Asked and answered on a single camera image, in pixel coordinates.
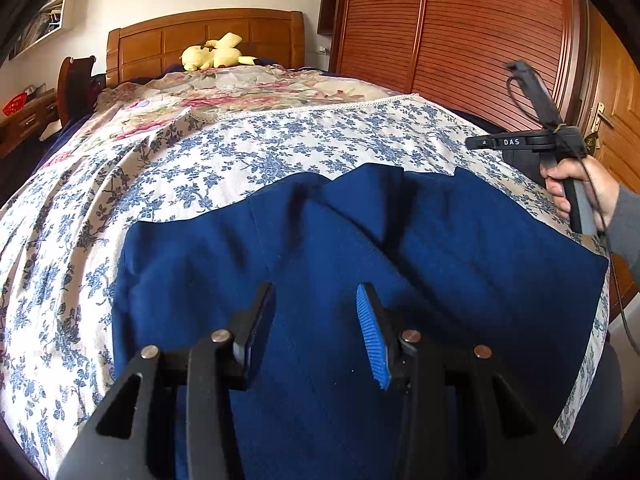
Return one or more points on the pink floral quilt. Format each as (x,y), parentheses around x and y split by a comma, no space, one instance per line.
(200,95)

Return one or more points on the blue floral bedsheet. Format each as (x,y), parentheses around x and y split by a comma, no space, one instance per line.
(150,175)

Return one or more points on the white wall shelf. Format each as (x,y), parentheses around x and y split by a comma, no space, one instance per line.
(45,25)

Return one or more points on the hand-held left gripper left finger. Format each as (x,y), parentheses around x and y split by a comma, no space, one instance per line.
(255,330)

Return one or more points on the hanging door ornament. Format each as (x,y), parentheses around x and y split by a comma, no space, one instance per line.
(591,142)

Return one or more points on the person's right hand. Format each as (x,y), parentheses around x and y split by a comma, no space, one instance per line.
(595,185)

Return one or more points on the wooden slatted wardrobe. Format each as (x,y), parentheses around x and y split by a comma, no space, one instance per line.
(450,30)

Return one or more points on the yellow plush toy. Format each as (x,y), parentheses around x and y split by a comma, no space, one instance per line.
(205,55)

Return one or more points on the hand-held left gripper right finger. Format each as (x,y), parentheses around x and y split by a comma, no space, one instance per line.
(367,330)

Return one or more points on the wooden door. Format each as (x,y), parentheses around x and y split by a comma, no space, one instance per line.
(620,85)

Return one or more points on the red basket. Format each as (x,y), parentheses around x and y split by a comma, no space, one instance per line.
(15,104)

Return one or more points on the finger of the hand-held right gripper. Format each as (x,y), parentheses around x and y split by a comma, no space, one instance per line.
(482,142)

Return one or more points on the blue suit jacket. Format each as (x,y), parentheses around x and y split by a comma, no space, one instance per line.
(450,260)

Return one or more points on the wooden bed headboard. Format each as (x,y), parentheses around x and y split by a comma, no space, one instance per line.
(150,40)

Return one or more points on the wooden desk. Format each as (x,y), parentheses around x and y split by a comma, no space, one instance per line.
(25,127)

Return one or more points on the wooden chair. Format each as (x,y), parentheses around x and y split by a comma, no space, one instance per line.
(67,85)

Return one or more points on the person's right forearm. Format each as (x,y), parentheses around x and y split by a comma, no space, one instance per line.
(625,230)

